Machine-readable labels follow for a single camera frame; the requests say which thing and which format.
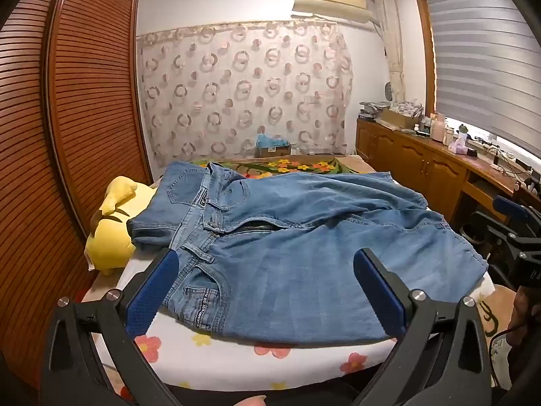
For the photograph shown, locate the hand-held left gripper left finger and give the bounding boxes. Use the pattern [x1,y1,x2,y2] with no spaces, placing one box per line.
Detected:
[41,249,187,406]

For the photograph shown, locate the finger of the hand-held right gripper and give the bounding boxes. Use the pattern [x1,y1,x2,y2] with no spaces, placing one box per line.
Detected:
[465,196,541,263]

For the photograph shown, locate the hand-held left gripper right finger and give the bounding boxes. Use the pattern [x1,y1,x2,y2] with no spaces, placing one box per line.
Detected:
[353,247,493,406]

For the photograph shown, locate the blue denim pants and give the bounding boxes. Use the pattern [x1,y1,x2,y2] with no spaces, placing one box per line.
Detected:
[127,161,489,345]

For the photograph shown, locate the yellow plush toy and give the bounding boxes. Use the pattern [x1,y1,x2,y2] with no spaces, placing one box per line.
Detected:
[85,175,155,277]

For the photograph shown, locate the light blue cushion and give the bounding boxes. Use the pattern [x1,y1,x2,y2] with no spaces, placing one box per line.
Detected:
[490,334,514,390]

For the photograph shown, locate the wooden sideboard cabinet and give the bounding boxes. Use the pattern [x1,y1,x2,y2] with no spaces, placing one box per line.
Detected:
[355,117,541,225]

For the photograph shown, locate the flat cardboard box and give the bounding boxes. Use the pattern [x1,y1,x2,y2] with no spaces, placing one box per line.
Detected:
[380,108,417,130]

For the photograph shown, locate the grey striped window blind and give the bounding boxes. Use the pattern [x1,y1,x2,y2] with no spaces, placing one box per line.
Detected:
[425,0,541,157]

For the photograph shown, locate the green floral blanket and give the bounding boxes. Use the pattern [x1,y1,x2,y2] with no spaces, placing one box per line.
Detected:
[188,156,368,178]

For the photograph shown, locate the cardboard box with blue cloth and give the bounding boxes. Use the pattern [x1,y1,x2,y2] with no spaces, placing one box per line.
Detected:
[255,133,292,158]

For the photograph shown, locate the wooden louvered wardrobe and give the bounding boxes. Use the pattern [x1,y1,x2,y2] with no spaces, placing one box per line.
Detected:
[0,0,153,390]

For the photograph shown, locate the beige tied-back curtain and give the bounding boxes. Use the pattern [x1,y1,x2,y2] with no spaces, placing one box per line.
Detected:
[374,0,406,104]

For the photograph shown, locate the sheer circle-patterned curtain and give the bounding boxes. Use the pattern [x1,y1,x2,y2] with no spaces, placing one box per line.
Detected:
[137,21,353,170]

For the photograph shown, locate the cream wall air conditioner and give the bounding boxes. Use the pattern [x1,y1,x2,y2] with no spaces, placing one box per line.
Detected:
[291,0,375,24]

